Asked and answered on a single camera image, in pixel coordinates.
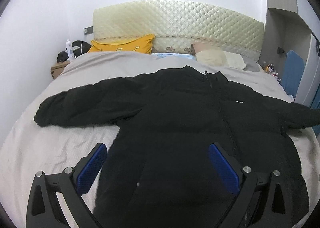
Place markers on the grey bed blanket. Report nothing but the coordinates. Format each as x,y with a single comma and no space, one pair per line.
29,148

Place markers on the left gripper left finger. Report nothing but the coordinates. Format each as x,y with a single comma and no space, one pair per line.
44,209

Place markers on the wall power socket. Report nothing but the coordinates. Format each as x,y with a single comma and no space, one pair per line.
88,30

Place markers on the cardboard box nightstand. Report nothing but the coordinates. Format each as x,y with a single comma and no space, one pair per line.
58,68

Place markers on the yellow pillow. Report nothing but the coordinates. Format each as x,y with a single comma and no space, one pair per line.
142,44

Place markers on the blue bed sheet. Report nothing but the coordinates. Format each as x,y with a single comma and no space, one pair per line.
164,55

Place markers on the cream quilted headboard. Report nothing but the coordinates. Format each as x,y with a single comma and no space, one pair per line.
176,24

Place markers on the white spray bottle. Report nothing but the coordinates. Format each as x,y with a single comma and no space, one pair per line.
69,50

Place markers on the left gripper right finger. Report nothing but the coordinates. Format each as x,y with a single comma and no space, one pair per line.
263,193

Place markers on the black puffer jacket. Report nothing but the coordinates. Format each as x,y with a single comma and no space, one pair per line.
157,172

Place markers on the beige patchwork pillow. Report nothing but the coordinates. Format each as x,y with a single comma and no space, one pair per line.
214,56

